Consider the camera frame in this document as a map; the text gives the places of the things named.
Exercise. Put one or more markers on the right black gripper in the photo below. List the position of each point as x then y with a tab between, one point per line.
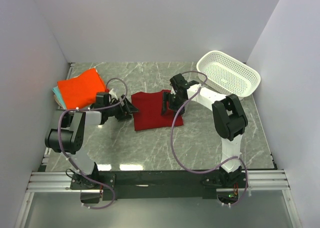
167	97

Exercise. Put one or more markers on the orange folded t shirt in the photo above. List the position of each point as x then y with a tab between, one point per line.
81	91

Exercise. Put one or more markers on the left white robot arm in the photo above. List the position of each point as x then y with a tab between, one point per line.
66	131

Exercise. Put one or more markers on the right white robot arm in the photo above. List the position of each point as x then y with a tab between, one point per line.
230	122

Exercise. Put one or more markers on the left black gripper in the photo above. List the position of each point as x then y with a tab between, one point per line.
124	115

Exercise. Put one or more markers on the dark red t shirt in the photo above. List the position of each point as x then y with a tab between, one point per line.
150	107

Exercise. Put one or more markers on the white plastic basket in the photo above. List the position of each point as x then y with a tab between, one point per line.
228	75

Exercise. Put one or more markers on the teal folded t shirt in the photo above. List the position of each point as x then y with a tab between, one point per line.
57	91

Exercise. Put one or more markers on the black base beam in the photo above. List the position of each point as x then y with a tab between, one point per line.
142	184

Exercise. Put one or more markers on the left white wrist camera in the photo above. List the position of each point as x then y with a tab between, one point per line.
112	93

